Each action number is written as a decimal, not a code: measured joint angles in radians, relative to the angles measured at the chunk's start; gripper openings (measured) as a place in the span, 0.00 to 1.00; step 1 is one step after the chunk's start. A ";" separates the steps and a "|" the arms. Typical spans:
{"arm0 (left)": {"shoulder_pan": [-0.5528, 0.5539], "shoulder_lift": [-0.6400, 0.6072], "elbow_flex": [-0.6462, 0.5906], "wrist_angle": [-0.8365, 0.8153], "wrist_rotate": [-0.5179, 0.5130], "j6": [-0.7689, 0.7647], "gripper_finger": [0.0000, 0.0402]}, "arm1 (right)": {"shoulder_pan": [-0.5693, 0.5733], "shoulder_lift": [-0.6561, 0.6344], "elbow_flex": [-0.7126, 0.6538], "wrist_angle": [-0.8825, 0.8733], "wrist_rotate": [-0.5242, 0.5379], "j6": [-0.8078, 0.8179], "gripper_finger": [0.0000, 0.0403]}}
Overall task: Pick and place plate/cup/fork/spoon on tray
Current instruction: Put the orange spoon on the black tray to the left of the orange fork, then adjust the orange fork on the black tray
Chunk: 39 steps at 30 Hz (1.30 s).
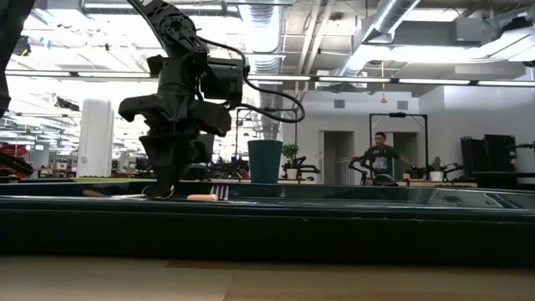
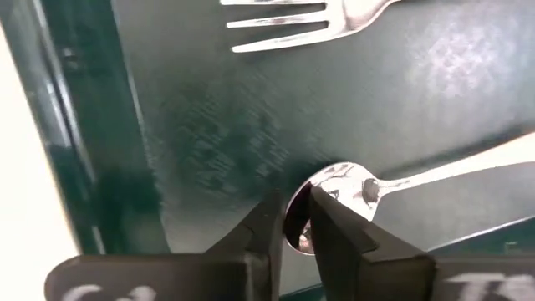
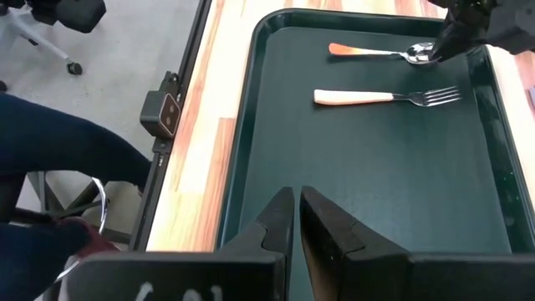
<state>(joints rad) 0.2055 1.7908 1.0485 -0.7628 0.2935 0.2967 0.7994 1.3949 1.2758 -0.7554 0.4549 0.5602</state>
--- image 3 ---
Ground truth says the dark green plastic tray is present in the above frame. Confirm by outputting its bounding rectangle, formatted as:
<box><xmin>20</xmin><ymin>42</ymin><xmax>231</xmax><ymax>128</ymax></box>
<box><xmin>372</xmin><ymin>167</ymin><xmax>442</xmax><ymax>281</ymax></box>
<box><xmin>216</xmin><ymin>8</ymin><xmax>535</xmax><ymax>301</ymax></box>

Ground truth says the spoon with orange-red handle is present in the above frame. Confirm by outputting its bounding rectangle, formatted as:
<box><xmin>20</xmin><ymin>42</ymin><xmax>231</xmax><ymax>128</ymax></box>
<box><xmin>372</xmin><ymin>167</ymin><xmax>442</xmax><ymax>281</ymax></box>
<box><xmin>328</xmin><ymin>41</ymin><xmax>438</xmax><ymax>66</ymax></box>

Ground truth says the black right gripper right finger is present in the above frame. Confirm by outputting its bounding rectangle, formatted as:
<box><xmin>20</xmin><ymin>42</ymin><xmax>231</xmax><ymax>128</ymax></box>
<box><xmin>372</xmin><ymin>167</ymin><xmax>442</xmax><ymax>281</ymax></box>
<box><xmin>299</xmin><ymin>186</ymin><xmax>535</xmax><ymax>301</ymax></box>

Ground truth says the fork with orange handle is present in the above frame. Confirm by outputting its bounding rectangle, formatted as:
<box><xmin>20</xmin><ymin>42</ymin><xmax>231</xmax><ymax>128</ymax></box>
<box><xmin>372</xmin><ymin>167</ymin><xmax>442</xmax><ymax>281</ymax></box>
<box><xmin>313</xmin><ymin>85</ymin><xmax>463</xmax><ymax>108</ymax></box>

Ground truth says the person's shoe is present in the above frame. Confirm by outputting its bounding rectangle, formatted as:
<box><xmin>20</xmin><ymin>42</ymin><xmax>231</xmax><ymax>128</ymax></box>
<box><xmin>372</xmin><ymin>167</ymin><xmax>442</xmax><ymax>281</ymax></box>
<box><xmin>56</xmin><ymin>216</ymin><xmax>122</xmax><ymax>260</ymax></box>

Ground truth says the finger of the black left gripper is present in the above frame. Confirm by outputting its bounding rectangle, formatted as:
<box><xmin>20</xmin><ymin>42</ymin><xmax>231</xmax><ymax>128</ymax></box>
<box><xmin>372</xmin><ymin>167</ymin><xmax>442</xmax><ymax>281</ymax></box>
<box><xmin>429</xmin><ymin>8</ymin><xmax>493</xmax><ymax>64</ymax></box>
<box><xmin>486</xmin><ymin>0</ymin><xmax>535</xmax><ymax>56</ymax></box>

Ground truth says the person's leg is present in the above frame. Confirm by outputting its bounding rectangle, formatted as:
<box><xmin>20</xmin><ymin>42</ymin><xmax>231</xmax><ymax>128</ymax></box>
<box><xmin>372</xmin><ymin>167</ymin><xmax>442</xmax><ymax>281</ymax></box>
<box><xmin>0</xmin><ymin>221</ymin><xmax>93</xmax><ymax>301</ymax></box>
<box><xmin>0</xmin><ymin>94</ymin><xmax>152</xmax><ymax>189</ymax></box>

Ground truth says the black office chair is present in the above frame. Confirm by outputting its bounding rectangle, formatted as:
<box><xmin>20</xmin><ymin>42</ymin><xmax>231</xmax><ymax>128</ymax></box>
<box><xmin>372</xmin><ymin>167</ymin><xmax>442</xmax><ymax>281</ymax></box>
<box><xmin>0</xmin><ymin>0</ymin><xmax>108</xmax><ymax>77</ymax></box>

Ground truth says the black aluminium table frame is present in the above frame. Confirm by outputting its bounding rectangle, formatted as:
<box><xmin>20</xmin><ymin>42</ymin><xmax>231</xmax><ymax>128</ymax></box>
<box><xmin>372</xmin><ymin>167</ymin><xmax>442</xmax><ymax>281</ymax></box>
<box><xmin>127</xmin><ymin>0</ymin><xmax>215</xmax><ymax>253</ymax></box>

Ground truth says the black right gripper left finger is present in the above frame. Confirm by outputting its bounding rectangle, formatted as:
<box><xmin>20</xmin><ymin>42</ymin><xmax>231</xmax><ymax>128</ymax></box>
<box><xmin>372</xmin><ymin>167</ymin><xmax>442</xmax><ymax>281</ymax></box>
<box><xmin>66</xmin><ymin>186</ymin><xmax>295</xmax><ymax>301</ymax></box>

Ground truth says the stool with chrome footring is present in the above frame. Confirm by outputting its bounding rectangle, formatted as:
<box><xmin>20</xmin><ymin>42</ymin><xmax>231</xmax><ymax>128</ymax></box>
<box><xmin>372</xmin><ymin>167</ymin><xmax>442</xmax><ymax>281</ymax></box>
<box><xmin>8</xmin><ymin>170</ymin><xmax>133</xmax><ymax>283</ymax></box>

